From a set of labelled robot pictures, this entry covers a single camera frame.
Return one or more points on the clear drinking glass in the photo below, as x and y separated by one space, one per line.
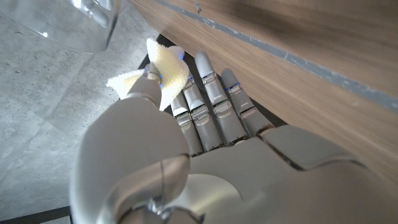
71 25

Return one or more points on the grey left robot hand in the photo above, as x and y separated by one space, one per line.
248 180

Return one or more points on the grey tape line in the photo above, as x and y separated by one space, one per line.
280 54

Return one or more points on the yellow cloth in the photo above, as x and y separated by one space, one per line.
171 68

